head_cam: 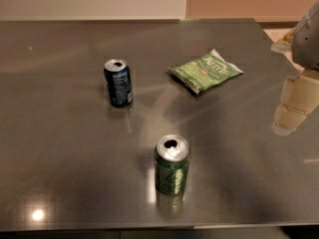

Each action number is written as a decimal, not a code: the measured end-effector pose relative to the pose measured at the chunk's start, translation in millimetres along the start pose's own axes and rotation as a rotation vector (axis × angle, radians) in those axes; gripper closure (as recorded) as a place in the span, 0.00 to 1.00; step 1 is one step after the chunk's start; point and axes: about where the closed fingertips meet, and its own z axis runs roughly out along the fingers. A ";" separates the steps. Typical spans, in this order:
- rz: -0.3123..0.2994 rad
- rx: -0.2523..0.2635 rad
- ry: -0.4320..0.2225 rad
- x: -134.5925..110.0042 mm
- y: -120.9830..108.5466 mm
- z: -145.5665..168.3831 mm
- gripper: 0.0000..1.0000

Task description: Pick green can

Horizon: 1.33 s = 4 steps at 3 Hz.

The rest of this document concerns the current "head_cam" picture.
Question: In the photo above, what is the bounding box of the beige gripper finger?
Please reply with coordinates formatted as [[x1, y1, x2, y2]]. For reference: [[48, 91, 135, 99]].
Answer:
[[271, 69, 319, 135], [271, 28, 295, 54]]

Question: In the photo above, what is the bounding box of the green soda can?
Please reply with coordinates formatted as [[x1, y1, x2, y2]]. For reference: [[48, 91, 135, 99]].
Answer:
[[154, 134, 191, 195]]

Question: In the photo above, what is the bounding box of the blue soda can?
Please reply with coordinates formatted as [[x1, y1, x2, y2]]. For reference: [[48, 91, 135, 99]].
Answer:
[[104, 59, 133, 108]]

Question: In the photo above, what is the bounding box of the green chip bag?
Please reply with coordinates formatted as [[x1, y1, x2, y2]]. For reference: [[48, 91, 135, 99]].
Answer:
[[168, 50, 242, 95]]

